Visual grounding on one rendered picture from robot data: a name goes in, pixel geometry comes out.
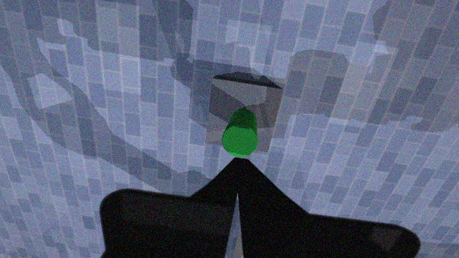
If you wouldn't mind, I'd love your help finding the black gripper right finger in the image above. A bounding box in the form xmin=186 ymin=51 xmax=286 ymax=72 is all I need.
xmin=238 ymin=158 xmax=421 ymax=258

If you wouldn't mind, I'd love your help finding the green cylinder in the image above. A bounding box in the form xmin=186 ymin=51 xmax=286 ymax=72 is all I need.
xmin=222 ymin=109 xmax=257 ymax=157

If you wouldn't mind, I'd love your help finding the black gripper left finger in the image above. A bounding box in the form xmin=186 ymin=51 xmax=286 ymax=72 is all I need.
xmin=100 ymin=157 xmax=242 ymax=258

